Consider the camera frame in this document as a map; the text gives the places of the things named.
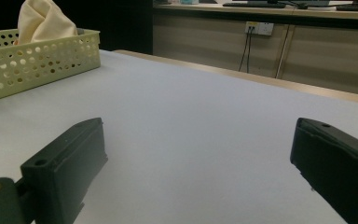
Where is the light wooden table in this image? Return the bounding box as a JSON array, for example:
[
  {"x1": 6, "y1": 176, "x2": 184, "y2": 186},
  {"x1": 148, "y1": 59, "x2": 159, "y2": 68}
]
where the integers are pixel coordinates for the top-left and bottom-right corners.
[{"x1": 113, "y1": 49, "x2": 358, "y2": 107}]

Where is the cream cloth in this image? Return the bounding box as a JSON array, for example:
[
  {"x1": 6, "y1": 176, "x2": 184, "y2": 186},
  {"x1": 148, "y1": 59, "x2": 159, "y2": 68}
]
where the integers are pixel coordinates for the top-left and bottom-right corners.
[{"x1": 17, "y1": 0, "x2": 79, "y2": 45}]

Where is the black keyboard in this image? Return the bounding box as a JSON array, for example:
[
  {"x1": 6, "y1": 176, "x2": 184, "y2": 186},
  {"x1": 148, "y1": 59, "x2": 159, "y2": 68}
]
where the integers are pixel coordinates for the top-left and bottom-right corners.
[
  {"x1": 335, "y1": 3, "x2": 358, "y2": 13},
  {"x1": 222, "y1": 1, "x2": 287, "y2": 9}
]

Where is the beige panelled desk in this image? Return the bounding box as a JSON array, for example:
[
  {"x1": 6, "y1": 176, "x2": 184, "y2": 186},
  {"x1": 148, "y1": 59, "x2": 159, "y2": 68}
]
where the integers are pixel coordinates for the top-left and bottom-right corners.
[{"x1": 152, "y1": 0, "x2": 358, "y2": 98}]

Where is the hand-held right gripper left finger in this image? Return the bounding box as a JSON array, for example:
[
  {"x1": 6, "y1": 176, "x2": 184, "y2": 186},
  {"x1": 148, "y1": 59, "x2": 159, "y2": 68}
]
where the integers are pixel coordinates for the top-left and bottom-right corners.
[{"x1": 20, "y1": 117, "x2": 109, "y2": 224}]

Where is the pale green perforated plastic basket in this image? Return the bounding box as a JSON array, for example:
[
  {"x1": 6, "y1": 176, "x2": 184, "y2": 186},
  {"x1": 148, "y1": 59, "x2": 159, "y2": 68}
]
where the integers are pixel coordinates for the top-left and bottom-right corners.
[{"x1": 0, "y1": 28, "x2": 102, "y2": 105}]

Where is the white wall power outlet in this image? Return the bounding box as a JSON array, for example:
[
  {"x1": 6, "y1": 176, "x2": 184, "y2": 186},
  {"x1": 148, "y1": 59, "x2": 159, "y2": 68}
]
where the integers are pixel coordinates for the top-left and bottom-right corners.
[{"x1": 244, "y1": 21, "x2": 275, "y2": 36}]

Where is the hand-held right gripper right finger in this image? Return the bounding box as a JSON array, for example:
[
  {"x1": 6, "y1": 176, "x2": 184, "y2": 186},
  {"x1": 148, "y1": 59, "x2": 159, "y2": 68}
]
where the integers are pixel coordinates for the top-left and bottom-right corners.
[{"x1": 289, "y1": 117, "x2": 358, "y2": 224}]

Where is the black power cable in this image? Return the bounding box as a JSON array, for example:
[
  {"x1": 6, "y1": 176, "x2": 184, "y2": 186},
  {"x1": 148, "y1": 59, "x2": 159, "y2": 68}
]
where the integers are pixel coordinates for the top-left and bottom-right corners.
[
  {"x1": 238, "y1": 28, "x2": 252, "y2": 73},
  {"x1": 246, "y1": 28, "x2": 255, "y2": 75}
]

